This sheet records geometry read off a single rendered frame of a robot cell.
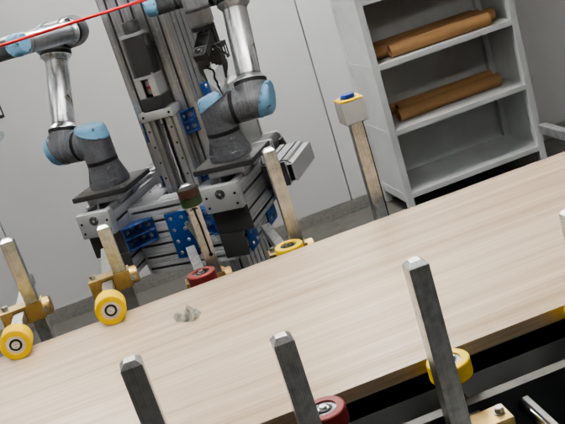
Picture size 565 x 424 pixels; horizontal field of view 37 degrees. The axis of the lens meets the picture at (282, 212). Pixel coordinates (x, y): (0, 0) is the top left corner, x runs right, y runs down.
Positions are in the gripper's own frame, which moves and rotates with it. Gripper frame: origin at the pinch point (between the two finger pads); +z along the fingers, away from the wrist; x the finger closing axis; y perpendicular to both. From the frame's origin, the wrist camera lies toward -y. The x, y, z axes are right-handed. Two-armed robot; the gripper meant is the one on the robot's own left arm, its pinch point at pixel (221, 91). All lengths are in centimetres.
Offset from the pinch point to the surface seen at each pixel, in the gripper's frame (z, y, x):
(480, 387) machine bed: 55, -91, -70
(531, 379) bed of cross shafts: 47, -102, -81
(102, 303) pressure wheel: 35, -64, 23
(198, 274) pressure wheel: 41, -40, 7
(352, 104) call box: 11.2, -9.7, -40.3
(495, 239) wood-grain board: 41, -50, -75
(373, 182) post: 35, -8, -40
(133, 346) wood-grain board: 41, -77, 10
